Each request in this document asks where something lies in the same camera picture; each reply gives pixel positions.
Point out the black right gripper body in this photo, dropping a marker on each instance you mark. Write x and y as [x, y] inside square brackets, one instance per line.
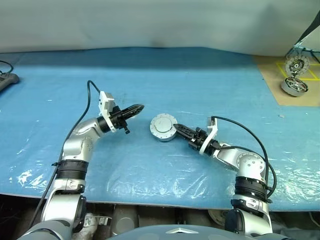
[197, 140]

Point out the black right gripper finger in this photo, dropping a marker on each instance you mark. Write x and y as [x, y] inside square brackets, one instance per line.
[185, 135]
[183, 128]

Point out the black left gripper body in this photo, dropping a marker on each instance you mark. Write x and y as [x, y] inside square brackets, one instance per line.
[117, 118]

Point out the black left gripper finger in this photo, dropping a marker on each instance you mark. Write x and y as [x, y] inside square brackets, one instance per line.
[132, 115]
[136, 107]

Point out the silver hinged motor lid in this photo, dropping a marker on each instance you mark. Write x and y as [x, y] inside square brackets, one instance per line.
[162, 123]
[297, 65]

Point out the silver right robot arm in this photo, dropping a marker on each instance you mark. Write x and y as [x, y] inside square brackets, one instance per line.
[250, 160]

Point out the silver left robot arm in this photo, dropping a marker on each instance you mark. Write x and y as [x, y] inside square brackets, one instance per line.
[80, 142]

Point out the silver motor housing with rotor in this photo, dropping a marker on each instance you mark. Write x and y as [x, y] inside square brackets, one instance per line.
[293, 88]

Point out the blue plastic table sheet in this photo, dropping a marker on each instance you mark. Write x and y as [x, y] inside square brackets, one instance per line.
[75, 75]

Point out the grey ribbed round disc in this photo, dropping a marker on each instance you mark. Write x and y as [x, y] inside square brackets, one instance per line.
[218, 217]

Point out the brown cardboard sheet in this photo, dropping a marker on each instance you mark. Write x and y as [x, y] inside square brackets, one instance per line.
[270, 85]

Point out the grey robot torso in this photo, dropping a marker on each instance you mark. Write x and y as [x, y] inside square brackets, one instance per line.
[175, 232]

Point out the grey rounded cylinder shape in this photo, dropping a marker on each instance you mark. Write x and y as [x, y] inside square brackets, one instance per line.
[125, 218]

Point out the white wrapped bundle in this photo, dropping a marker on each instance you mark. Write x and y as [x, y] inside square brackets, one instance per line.
[90, 222]

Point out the dark grey controller device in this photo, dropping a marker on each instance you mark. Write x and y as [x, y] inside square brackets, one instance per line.
[7, 80]

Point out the black tripod leg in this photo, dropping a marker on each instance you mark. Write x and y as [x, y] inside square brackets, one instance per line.
[310, 26]

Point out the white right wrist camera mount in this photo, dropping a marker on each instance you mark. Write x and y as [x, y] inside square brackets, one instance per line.
[211, 132]

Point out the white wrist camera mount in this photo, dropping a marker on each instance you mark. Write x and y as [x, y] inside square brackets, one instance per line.
[106, 100]
[211, 132]

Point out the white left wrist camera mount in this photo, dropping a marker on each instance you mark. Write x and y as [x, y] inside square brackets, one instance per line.
[106, 100]

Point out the small metal bracket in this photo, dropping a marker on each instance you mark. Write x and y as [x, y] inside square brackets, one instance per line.
[103, 221]

